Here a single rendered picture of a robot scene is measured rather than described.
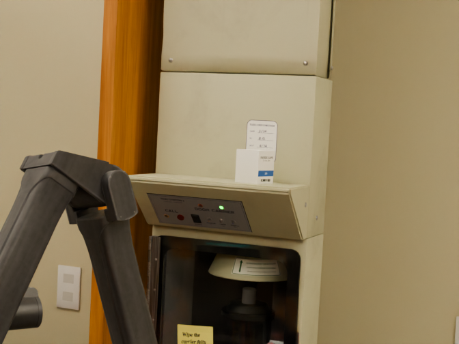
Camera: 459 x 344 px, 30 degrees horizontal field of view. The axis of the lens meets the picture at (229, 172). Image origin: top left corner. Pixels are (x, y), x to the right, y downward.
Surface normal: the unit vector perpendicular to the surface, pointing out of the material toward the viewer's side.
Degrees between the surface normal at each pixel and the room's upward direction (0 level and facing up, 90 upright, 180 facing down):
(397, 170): 90
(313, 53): 90
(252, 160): 90
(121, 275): 81
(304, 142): 90
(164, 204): 135
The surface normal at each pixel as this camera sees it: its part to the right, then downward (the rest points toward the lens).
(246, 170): -0.61, 0.01
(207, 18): -0.38, 0.03
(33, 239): 0.69, -0.12
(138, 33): 0.92, 0.07
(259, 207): -0.31, 0.72
